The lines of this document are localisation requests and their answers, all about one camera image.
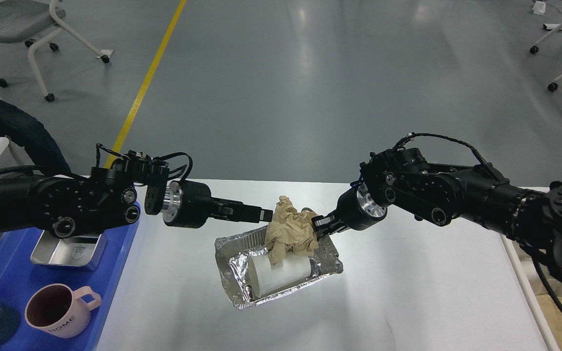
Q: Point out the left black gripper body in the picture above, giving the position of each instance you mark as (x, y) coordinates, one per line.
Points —
(187, 204)

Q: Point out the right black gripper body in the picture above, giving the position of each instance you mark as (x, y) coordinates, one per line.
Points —
(357, 210)

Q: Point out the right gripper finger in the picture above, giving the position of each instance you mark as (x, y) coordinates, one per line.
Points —
(329, 228)
(331, 217)

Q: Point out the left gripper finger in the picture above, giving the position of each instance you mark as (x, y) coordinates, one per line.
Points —
(236, 211)

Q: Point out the aluminium foil tray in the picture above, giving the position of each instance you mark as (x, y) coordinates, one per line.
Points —
(231, 256)

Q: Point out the white paper cup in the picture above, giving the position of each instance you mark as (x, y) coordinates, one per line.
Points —
(266, 277)

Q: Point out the stainless steel rectangular dish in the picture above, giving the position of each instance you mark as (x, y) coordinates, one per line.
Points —
(75, 253)

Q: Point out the pink HOME mug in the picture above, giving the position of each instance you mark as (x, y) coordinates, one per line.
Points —
(60, 311)

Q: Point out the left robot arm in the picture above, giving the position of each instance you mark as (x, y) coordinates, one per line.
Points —
(69, 205)

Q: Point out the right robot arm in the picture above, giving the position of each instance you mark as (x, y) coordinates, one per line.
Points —
(439, 193)

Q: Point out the beige plastic bin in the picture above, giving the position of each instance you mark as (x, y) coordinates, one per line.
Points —
(532, 286)

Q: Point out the blue plastic tray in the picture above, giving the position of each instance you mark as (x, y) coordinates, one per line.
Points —
(20, 279)

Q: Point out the person in dark trousers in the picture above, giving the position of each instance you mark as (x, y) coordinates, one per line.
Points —
(27, 132)

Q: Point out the grey office chair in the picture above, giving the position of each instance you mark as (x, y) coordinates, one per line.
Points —
(37, 24)

